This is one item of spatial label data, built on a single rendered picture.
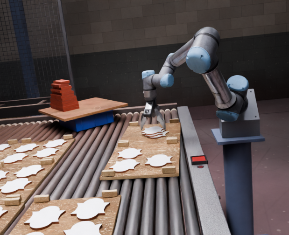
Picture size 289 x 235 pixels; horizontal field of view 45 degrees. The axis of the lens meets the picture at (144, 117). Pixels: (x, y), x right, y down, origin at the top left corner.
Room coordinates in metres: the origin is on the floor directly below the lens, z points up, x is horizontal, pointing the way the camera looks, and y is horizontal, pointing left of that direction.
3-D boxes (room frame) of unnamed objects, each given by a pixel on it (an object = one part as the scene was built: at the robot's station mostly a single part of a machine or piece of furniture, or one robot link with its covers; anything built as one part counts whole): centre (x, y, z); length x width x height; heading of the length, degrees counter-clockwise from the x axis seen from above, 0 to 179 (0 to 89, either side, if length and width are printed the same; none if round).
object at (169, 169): (1.38, -0.08, 0.95); 0.06 x 0.02 x 0.03; 82
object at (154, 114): (2.01, -0.05, 1.10); 0.09 x 0.08 x 0.12; 162
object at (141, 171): (1.60, 0.02, 0.93); 0.41 x 0.35 x 0.02; 172
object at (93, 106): (2.54, 0.45, 1.03); 0.50 x 0.50 x 0.02; 34
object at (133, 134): (2.01, -0.03, 0.93); 0.41 x 0.35 x 0.02; 172
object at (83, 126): (2.48, 0.43, 0.97); 0.31 x 0.31 x 0.10; 34
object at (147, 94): (2.00, -0.05, 1.18); 0.08 x 0.08 x 0.05
